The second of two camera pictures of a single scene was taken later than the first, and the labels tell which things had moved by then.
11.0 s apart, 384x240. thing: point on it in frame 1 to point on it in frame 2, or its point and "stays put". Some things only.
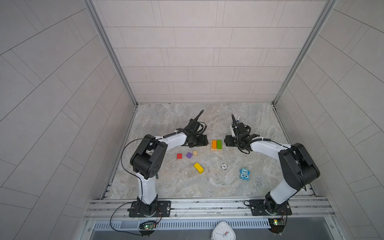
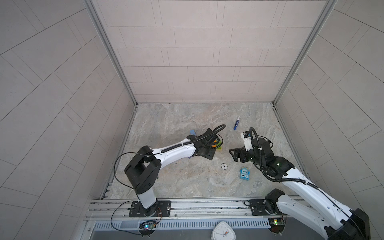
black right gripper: x=227 y=141 to x=241 y=151
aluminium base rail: x=206 y=209 stays put
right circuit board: x=277 y=225 stays put
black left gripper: x=202 y=141 to x=210 y=155
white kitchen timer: x=223 y=231 stays put
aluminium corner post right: x=325 y=13 stays put
